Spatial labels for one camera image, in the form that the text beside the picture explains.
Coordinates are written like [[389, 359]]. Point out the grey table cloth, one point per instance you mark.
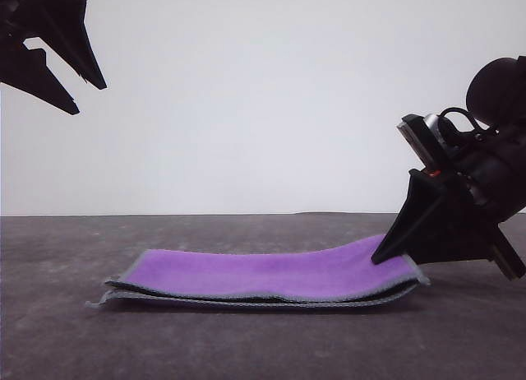
[[263, 347]]

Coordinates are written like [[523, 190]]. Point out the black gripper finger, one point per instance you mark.
[[456, 244], [415, 211], [74, 38], [37, 80]]

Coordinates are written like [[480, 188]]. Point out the purple towel with grey hem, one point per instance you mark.
[[263, 269]]

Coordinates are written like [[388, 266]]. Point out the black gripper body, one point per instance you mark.
[[24, 6], [493, 186]]

